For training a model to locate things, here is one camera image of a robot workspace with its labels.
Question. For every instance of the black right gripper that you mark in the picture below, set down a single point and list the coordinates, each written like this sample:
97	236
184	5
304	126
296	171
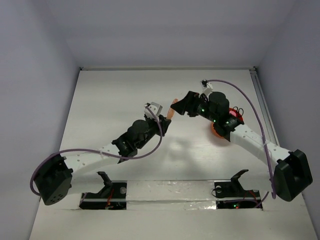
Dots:
188	103

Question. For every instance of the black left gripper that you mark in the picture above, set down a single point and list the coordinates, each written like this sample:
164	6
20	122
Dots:
156	122

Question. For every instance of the black scissors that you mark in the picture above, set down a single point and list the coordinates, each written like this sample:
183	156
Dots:
238	110

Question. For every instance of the orange translucent pen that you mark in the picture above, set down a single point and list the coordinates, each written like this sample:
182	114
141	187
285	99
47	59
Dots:
171	112

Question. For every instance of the pink round eraser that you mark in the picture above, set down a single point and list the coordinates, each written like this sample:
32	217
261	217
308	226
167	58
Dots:
235	114

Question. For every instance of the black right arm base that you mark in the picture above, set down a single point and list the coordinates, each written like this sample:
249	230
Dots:
233	189

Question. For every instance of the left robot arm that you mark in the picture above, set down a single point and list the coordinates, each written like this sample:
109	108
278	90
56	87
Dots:
55	177

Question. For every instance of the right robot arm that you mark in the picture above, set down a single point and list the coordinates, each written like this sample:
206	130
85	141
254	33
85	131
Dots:
290	170

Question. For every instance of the orange round divided container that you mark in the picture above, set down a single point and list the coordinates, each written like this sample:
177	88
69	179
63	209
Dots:
226	125

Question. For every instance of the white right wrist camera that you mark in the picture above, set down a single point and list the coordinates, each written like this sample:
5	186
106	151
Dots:
207	87

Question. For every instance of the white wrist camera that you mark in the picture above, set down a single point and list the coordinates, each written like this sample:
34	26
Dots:
152	110
207	87

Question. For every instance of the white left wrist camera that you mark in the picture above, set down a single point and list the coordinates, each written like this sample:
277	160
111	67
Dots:
152	110

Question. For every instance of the aluminium table edge rail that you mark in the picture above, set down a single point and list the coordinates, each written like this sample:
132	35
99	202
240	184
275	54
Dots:
267	117

